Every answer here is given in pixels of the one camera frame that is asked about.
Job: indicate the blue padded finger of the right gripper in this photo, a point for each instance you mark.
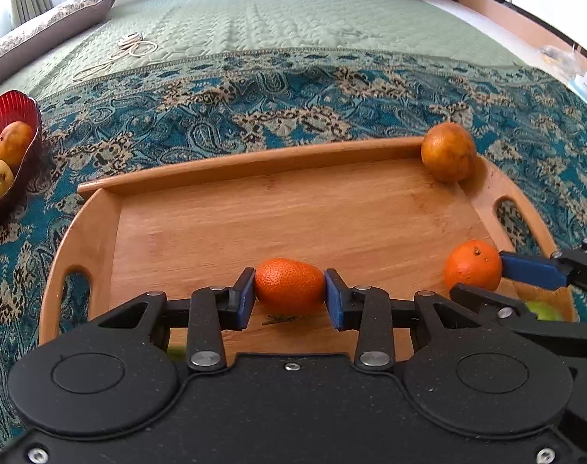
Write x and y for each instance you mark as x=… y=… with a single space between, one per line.
x=564 y=268

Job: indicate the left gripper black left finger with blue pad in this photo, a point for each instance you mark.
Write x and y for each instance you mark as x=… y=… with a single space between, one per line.
x=206 y=314

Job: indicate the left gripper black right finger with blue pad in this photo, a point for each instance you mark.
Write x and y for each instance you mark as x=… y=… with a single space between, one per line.
x=373 y=314

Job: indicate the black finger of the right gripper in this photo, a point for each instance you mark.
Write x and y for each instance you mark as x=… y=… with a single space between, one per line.
x=513 y=314

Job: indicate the bright orange tangerine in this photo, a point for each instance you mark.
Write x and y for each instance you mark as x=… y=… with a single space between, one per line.
x=475 y=263

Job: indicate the small oval orange tangerine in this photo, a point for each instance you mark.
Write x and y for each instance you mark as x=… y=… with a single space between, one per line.
x=287 y=286

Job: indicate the green apple right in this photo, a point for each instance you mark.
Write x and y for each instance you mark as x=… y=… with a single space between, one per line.
x=543 y=311

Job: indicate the green apple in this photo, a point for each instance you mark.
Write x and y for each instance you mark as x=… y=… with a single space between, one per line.
x=177 y=353
x=543 y=311

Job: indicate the green apple left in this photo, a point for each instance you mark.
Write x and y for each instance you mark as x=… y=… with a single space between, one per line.
x=177 y=353

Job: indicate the wooden serving tray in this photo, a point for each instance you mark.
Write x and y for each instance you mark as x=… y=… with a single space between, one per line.
x=368 y=209

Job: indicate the teal paisley blanket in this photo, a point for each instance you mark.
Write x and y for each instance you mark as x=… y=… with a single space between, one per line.
x=522 y=119

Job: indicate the dull orange in tray corner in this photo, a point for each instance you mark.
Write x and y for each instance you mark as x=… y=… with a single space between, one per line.
x=448 y=152

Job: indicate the reddish orange mango in bowl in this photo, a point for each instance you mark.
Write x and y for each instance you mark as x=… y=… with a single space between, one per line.
x=15 y=139

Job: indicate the red ribbed fruit bowl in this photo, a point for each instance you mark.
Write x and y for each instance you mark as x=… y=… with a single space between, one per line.
x=18 y=106

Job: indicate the green quilted bedspread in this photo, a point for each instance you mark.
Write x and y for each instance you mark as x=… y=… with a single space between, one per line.
x=183 y=29

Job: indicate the floral grey pillow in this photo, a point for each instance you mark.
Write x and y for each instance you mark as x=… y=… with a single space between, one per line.
x=37 y=36

